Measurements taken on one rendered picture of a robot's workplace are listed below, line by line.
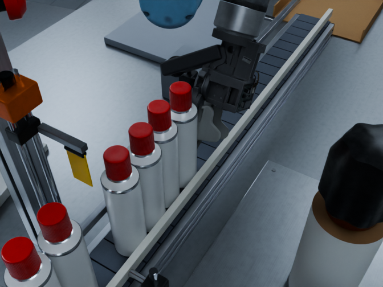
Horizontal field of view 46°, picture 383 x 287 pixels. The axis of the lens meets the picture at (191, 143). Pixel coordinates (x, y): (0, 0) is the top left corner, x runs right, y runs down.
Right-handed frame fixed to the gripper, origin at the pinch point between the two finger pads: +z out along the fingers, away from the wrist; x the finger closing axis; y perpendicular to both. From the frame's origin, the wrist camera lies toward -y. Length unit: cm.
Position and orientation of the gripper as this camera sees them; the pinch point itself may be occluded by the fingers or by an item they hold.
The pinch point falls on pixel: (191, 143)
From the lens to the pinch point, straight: 78.4
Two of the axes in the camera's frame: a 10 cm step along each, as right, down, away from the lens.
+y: 8.5, 3.7, -3.7
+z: -2.6, 9.2, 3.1
